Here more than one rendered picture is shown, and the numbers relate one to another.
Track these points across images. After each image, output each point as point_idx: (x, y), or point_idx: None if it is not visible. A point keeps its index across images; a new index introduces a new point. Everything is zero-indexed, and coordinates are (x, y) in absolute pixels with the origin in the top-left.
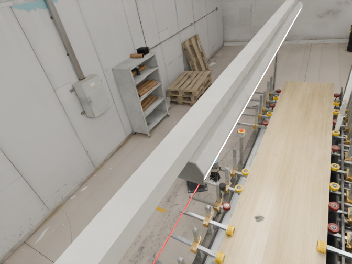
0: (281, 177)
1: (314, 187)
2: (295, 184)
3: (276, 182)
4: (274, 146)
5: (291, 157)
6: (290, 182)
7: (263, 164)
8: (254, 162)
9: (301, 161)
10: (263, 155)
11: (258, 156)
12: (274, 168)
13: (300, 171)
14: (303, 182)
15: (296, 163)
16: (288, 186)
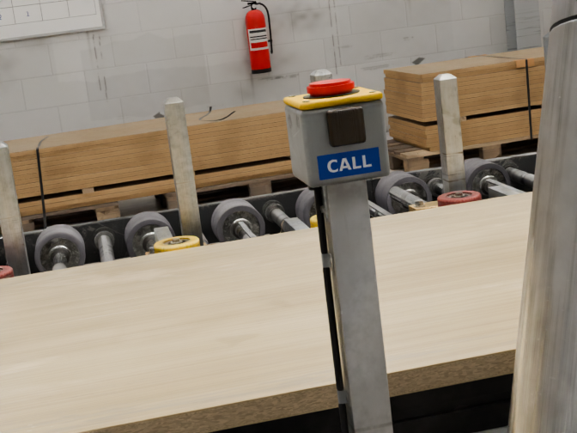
0: (453, 274)
1: (402, 229)
2: (447, 247)
3: (522, 268)
4: (111, 372)
5: (204, 307)
6: (452, 255)
7: (409, 333)
8: (433, 358)
9: (219, 283)
10: (290, 363)
11: (333, 372)
12: (396, 302)
13: (322, 265)
14: (400, 244)
15: (257, 285)
16: (499, 249)
